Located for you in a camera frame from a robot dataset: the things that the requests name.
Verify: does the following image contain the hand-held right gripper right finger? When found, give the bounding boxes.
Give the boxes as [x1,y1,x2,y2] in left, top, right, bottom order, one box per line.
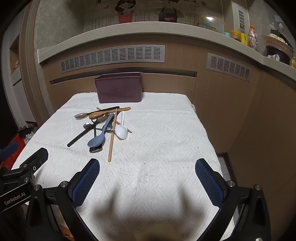
[195,158,271,241]

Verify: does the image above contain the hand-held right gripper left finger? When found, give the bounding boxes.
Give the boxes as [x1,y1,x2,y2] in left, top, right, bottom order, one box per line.
[25,158,100,241]

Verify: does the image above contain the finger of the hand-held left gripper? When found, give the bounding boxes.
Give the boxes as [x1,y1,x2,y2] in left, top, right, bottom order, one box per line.
[0,142,19,160]
[20,148,49,177]

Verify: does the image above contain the dark spoon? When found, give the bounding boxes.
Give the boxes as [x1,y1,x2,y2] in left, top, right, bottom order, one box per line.
[89,128,102,153]

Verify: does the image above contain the blue plastic spoon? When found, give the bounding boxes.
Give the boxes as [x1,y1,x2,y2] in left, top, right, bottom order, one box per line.
[87,113,115,148]

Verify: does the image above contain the long black-handled metal spoon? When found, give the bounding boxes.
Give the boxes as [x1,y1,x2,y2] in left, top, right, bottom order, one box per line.
[67,116,109,147]

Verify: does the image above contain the wooden chopstick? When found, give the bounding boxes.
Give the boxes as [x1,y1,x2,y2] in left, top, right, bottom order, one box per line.
[97,107,132,133]
[108,108,118,162]

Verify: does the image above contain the small metal spoon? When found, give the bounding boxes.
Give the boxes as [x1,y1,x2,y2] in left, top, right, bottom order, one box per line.
[83,123,116,134]

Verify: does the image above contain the white plastic spoon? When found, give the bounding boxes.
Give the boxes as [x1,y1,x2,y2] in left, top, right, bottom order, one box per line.
[115,111,128,139]

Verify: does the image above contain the wooden spoon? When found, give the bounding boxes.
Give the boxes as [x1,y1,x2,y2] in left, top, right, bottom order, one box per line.
[89,107,131,118]

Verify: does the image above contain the purple plastic utensil holder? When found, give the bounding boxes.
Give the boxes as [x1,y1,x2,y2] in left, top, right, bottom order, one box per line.
[94,72,144,104]

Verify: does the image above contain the red floor mat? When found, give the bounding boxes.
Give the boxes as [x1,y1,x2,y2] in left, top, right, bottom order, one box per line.
[0,134,28,172]

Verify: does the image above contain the white textured cloth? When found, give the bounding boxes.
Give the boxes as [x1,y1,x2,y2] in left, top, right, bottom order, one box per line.
[11,92,236,241]

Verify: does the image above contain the wooden counter cabinet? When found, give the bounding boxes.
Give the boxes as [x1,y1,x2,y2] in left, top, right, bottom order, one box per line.
[38,39,296,241]

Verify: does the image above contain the short grey vent grille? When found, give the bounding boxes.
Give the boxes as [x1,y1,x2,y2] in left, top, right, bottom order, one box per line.
[206,53,252,81]

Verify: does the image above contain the long grey vent grille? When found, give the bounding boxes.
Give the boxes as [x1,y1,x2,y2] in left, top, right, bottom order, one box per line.
[60,45,166,74]

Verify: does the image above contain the black pot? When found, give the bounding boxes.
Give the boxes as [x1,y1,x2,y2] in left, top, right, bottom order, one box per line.
[265,45,292,65]

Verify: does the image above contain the orange-capped plastic bottle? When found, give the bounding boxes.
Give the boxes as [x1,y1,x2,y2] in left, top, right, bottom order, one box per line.
[247,25,258,50]

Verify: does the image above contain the yellow-rimmed glass pot lid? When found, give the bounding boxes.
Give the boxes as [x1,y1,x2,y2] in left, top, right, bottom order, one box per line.
[195,15,226,34]

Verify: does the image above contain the speckled stone countertop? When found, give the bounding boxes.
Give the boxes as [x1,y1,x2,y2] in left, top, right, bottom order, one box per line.
[38,21,296,87]

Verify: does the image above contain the beige door frame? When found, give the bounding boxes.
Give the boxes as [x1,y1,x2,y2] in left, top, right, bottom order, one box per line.
[20,0,58,128]

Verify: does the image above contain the cartoon wall poster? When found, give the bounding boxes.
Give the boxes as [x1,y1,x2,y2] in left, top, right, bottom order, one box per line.
[83,0,223,32]

